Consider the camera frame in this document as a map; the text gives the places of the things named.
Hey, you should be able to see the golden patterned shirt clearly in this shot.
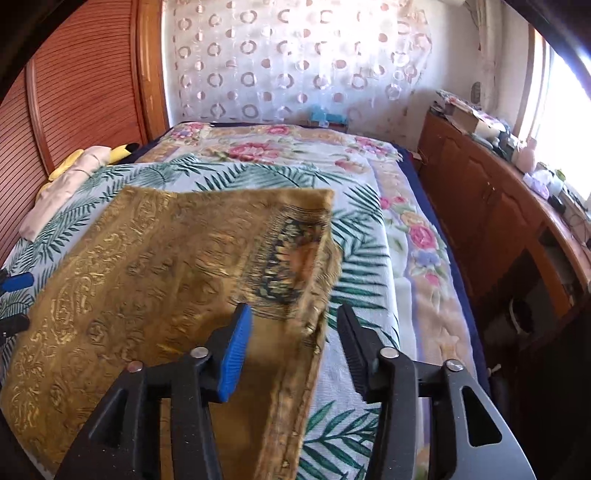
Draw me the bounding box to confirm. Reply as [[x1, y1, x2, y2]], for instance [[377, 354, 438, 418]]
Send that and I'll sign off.
[[1, 186, 341, 479]]

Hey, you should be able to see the folded pink beige garment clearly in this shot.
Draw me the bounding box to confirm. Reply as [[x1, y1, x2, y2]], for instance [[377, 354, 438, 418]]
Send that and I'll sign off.
[[18, 170, 97, 242]]

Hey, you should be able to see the floral blanket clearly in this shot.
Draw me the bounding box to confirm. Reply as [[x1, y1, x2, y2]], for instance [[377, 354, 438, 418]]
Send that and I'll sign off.
[[135, 122, 480, 479]]

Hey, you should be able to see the palm leaf bed sheet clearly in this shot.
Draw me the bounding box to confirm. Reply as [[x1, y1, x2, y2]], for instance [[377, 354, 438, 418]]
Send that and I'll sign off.
[[1, 155, 399, 479]]

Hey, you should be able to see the yellow plush toy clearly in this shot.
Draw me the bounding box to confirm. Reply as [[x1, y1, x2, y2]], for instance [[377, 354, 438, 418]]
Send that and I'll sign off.
[[35, 143, 139, 200]]

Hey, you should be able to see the wooden sideboard cabinet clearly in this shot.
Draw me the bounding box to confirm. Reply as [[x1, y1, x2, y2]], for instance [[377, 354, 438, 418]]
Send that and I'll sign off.
[[418, 112, 590, 335]]

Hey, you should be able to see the wooden louvered wardrobe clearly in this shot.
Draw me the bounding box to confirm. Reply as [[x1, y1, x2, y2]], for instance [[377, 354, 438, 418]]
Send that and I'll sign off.
[[1, 1, 169, 257]]

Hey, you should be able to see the white tissue bag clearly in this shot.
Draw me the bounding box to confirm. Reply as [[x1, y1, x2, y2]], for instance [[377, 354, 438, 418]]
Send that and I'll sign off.
[[523, 173, 550, 200]]

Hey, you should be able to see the pink bottle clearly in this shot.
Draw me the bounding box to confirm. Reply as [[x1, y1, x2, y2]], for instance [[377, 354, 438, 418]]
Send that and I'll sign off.
[[515, 137, 537, 174]]

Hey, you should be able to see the cardboard box on sideboard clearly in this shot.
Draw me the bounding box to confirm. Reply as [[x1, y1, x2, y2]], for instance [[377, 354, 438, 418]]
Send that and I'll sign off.
[[445, 104, 506, 139]]

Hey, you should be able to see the circle patterned sheer curtain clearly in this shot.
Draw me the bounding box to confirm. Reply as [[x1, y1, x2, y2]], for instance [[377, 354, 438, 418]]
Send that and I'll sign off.
[[161, 1, 432, 140]]

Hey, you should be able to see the window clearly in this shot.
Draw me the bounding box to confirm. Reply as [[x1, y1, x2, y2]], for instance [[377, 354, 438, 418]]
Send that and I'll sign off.
[[516, 27, 590, 201]]

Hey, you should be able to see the blue item at bed head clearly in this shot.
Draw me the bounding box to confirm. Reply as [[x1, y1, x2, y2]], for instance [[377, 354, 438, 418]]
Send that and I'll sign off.
[[308, 105, 349, 129]]

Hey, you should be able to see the tied window curtain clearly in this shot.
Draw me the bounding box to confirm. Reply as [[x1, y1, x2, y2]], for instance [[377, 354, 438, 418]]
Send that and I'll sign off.
[[464, 0, 503, 113]]

